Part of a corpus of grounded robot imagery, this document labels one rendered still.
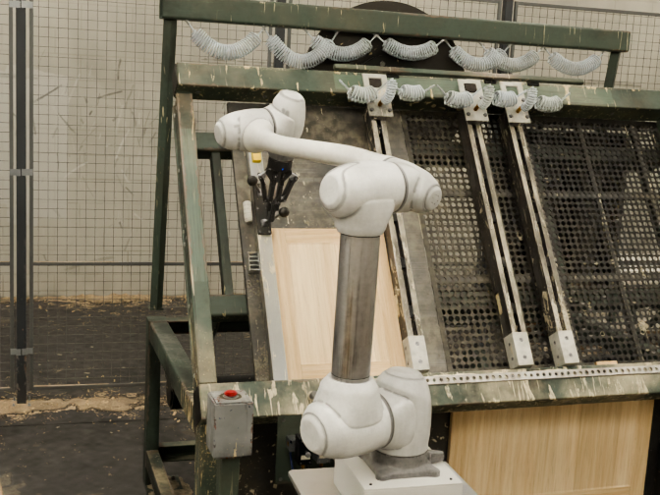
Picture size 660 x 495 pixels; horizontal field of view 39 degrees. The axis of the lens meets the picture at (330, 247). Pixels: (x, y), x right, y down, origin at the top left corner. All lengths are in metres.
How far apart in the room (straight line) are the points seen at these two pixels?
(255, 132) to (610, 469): 2.17
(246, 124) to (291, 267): 0.80
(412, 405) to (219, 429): 0.64
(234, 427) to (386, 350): 0.71
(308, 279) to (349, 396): 1.02
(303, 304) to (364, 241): 1.02
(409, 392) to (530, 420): 1.35
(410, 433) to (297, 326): 0.85
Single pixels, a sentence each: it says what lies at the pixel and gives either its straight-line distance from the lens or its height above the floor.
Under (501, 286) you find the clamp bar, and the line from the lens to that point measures 3.54.
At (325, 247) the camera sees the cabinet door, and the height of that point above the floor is 1.30.
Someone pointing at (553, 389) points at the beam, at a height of 0.84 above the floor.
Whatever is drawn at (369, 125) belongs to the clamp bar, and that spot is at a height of 1.73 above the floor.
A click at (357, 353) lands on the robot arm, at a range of 2.36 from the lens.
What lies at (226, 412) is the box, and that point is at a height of 0.90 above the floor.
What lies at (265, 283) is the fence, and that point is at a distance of 3.25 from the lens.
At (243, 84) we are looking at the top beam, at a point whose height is 1.86.
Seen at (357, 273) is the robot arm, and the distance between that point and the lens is 2.31.
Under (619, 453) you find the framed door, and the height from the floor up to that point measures 0.47.
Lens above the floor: 1.87
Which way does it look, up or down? 10 degrees down
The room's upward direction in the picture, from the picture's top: 3 degrees clockwise
